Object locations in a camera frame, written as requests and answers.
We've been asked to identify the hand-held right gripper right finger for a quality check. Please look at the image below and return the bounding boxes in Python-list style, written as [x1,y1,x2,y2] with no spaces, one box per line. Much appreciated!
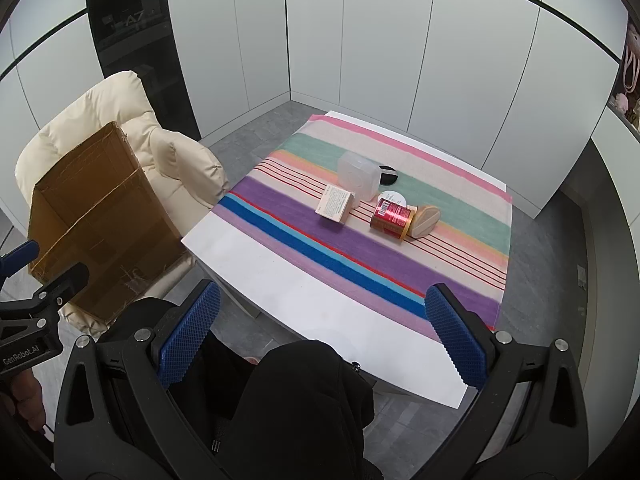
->
[370,283,588,480]

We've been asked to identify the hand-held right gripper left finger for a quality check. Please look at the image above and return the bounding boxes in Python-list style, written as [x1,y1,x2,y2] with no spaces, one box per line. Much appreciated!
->
[52,279,241,480]

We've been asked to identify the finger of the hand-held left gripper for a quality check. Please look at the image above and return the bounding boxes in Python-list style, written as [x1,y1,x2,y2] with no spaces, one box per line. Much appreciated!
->
[30,262,91,321]
[0,240,40,281]

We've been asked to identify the brown cardboard box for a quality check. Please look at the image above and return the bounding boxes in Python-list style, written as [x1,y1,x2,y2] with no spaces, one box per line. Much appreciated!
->
[27,121,196,325]

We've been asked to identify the beige pebble-shaped compact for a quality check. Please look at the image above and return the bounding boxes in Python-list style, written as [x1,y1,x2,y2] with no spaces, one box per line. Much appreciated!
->
[409,204,442,239]

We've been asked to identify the small white cardboard box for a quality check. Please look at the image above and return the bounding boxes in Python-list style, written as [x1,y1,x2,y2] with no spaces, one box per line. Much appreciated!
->
[315,183,357,223]

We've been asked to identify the translucent plastic box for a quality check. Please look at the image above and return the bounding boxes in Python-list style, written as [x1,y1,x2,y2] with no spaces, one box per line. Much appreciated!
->
[337,151,383,203]

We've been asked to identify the person's left hand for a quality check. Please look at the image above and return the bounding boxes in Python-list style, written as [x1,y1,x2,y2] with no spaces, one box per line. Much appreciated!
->
[0,370,47,433]

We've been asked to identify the person's black pants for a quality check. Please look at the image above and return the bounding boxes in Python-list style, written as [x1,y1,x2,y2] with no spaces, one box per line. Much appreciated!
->
[100,297,386,480]

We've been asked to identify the striped colourful cloth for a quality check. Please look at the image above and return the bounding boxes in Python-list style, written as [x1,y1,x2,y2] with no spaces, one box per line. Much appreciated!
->
[212,112,513,346]

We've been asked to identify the cream padded armchair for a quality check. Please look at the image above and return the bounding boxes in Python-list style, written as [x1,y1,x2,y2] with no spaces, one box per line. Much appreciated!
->
[14,70,231,341]

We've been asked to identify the dark glass panel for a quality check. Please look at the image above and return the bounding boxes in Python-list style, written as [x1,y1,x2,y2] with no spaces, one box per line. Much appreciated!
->
[82,0,203,141]

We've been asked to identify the pink plush toy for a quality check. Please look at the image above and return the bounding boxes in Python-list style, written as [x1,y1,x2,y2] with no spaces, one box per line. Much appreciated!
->
[620,27,640,93]

